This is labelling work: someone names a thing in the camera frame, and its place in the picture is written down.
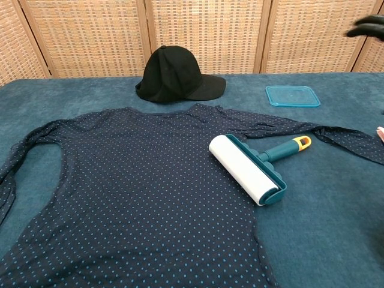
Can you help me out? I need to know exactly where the teal plush table cover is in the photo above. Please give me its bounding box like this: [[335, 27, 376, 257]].
[[0, 71, 384, 288]]

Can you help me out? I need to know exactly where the woven folding screen panel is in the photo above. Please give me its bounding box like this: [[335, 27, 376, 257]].
[[0, 0, 51, 88], [143, 0, 272, 75], [260, 0, 376, 74], [19, 0, 151, 78], [353, 0, 384, 74]]

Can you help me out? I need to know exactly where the blue plastic container lid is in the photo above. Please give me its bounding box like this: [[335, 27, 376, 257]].
[[265, 85, 321, 107]]

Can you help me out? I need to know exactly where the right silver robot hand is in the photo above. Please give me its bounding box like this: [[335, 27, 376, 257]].
[[343, 13, 384, 39]]

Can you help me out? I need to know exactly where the teal and white lint roller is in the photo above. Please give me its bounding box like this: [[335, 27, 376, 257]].
[[209, 134, 313, 206]]

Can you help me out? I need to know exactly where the navy polka dot shirt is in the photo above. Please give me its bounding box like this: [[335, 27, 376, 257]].
[[0, 103, 384, 288]]

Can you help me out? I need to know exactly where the black baseball cap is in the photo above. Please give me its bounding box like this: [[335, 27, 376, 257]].
[[134, 45, 227, 103]]

